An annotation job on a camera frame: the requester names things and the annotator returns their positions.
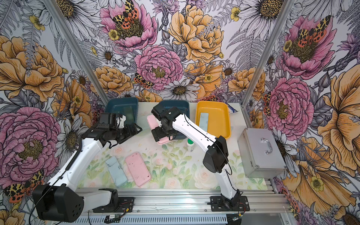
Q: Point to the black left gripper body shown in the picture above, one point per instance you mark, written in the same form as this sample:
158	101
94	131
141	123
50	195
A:
119	134

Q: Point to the yellow plastic tray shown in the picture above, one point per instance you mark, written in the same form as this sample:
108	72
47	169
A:
219	118

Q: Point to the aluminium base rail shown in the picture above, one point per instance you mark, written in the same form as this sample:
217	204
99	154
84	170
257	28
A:
192	207

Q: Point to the white bottle green cap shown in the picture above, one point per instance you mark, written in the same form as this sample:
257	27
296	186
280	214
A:
190	145

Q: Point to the dark green case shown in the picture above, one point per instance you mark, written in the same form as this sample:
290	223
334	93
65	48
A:
128	112

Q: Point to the dark teal tray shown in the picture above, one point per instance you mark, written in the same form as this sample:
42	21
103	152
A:
182	106
117	105

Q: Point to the blue pen behind tray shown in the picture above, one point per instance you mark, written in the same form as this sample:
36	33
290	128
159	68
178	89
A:
231	109

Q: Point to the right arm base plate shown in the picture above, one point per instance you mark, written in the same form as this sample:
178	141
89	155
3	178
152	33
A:
219	204

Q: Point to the pink pencil case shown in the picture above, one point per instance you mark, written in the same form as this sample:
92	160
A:
154	123
138	169

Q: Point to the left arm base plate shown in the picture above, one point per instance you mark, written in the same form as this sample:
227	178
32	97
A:
123	204

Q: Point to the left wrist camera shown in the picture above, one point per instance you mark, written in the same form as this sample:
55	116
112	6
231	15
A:
120	121

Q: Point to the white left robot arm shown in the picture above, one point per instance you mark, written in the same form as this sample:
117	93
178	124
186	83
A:
58	200

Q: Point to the small circuit board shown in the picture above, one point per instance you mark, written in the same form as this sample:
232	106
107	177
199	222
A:
114	218

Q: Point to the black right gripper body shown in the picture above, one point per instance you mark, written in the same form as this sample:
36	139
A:
163	131

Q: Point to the silver metal case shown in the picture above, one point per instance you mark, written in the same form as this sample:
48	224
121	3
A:
260	154

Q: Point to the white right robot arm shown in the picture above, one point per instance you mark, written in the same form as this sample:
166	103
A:
173	122

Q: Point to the light blue case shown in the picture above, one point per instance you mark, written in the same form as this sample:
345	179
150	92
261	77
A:
203	121
116	172

